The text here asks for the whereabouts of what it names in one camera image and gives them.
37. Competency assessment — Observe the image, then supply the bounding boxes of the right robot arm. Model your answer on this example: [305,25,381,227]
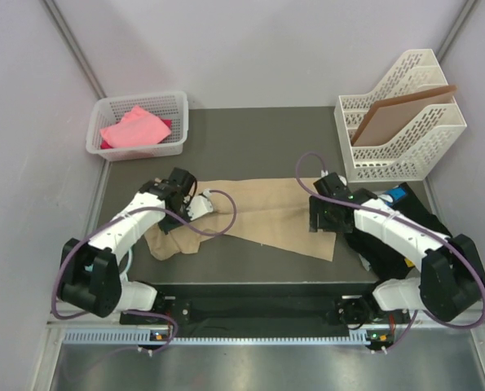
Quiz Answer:
[309,173,485,323]

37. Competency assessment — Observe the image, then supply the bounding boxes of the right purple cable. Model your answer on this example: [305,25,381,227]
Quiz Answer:
[294,152,485,355]

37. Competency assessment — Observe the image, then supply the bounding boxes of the beige t shirt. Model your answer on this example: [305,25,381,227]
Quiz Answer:
[144,178,337,261]

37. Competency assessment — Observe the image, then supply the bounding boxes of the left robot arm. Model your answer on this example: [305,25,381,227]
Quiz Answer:
[52,168,197,323]

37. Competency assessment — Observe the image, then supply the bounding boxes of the aluminium frame rail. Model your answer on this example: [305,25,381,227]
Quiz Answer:
[46,312,478,329]

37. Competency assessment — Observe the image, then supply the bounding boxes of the grey slotted cable duct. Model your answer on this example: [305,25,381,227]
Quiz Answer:
[62,327,394,346]

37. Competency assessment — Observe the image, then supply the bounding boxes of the white plastic basket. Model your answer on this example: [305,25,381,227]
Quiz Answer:
[86,91,189,161]

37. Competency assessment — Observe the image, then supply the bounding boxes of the black graphic t shirt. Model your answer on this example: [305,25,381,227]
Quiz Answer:
[344,182,451,280]

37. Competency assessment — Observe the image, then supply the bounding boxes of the teal headphones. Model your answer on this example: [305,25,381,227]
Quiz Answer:
[85,244,136,282]

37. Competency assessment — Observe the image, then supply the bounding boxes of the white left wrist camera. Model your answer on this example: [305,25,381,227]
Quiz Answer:
[187,189,214,222]

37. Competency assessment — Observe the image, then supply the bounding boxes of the white file organizer rack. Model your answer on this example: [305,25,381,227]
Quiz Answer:
[334,49,467,182]

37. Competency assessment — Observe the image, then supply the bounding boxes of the brown cardboard sheet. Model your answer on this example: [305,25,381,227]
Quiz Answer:
[351,85,457,147]

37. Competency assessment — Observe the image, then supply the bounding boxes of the pink folded t shirt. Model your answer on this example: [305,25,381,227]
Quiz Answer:
[99,105,172,147]

